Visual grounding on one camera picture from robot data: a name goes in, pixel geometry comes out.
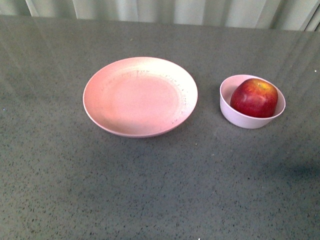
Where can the light pink bowl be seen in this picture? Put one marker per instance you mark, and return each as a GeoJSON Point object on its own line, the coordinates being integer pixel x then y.
{"type": "Point", "coordinates": [228, 86]}

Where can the pink round plate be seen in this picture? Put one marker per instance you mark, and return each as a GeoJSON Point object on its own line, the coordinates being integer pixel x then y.
{"type": "Point", "coordinates": [140, 97]}

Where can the white pleated curtain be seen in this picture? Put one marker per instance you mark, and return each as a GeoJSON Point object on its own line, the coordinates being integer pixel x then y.
{"type": "Point", "coordinates": [293, 15]}

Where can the red apple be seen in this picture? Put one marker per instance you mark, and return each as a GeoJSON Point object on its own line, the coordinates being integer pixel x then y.
{"type": "Point", "coordinates": [255, 98]}

